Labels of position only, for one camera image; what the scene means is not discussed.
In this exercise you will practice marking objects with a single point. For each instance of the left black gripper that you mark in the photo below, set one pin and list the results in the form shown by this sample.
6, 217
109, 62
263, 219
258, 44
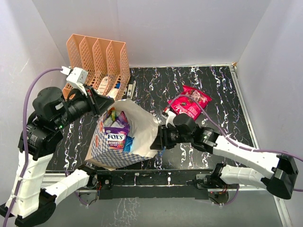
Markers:
98, 103

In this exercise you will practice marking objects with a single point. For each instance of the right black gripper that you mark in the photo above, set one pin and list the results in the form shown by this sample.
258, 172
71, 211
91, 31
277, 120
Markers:
162, 141

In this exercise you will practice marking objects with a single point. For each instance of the pink chips bag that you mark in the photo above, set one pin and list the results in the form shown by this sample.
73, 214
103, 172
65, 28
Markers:
187, 105

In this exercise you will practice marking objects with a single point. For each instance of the blue checkered paper bag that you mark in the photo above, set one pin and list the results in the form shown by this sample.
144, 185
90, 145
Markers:
143, 129

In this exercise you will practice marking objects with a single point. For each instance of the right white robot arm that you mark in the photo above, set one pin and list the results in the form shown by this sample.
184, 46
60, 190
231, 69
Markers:
277, 173

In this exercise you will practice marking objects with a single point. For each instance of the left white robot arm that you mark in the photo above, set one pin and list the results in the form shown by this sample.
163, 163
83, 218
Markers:
29, 202

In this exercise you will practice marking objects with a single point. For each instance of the rainbow candy bag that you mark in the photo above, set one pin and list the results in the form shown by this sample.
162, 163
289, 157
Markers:
110, 117

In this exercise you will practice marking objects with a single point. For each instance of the purple Fox's candy bag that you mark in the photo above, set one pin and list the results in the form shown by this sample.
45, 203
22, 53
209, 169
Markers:
117, 133

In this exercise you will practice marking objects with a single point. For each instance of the white bottle in organizer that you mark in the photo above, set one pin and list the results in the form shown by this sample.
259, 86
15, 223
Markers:
103, 84

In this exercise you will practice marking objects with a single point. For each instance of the blue snack packet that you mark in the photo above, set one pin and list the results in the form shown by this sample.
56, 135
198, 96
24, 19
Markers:
128, 144

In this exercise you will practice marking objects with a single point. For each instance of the grey stapler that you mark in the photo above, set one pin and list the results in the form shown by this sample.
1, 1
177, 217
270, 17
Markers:
131, 88

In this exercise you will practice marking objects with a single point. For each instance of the orange plastic file organizer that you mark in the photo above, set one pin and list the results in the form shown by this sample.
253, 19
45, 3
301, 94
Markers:
100, 58

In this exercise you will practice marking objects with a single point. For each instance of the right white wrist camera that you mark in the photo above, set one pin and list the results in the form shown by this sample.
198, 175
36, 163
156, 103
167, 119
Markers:
169, 117

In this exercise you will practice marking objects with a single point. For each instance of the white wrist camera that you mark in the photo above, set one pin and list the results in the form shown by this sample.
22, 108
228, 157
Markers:
169, 117
76, 78

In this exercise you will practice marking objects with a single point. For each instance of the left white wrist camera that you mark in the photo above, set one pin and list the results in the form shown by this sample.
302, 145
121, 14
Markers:
76, 78

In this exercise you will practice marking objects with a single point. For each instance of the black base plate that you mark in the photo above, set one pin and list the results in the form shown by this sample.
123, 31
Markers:
133, 192

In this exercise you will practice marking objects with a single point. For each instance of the aluminium frame rail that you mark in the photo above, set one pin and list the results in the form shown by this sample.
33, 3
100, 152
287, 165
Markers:
164, 179

